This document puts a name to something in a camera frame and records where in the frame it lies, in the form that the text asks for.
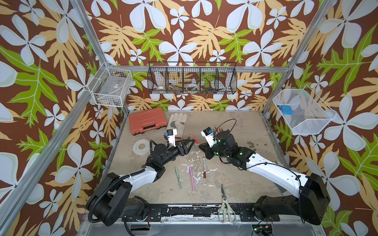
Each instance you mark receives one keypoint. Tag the red gel pen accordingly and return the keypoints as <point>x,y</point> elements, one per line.
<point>196,141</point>

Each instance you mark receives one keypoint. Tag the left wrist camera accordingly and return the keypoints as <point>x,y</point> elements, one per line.
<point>170,135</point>

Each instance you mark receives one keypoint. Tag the beige work glove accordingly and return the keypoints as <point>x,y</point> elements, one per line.
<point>178,121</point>

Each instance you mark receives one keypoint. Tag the blue object in basket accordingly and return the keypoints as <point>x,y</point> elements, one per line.
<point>286,110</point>

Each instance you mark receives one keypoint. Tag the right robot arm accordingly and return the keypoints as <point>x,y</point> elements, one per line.
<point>308,199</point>

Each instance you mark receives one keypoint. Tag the red plastic tool case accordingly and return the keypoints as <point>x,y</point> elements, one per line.
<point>147,120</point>

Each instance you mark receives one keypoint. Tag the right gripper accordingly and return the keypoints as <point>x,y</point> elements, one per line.
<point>205,146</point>

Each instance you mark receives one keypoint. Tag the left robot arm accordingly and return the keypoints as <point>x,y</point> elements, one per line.
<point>110,198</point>

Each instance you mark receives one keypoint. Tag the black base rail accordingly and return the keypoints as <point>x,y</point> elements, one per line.
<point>156,212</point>

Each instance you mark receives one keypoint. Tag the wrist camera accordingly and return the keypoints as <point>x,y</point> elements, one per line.
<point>170,135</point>
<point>209,135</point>

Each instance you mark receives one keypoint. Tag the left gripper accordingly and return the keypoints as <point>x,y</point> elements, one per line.
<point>180,150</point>

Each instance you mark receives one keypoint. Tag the white mesh basket right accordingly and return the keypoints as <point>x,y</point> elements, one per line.
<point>311,114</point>

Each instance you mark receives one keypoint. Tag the white wire basket left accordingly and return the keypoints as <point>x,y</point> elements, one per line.
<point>110,86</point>

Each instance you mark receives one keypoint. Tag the pink pen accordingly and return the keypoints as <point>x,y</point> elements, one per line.
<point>192,178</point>

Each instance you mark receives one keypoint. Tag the white handled scissors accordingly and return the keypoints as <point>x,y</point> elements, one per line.
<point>226,212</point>

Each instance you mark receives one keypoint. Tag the light green pen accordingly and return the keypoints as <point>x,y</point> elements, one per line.
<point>178,177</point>

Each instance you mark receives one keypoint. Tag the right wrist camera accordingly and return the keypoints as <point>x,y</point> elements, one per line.
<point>209,135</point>

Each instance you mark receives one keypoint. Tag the black wire basket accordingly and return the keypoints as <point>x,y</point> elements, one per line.
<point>192,77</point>

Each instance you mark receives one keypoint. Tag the white tape roll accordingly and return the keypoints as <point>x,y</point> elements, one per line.
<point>141,147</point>

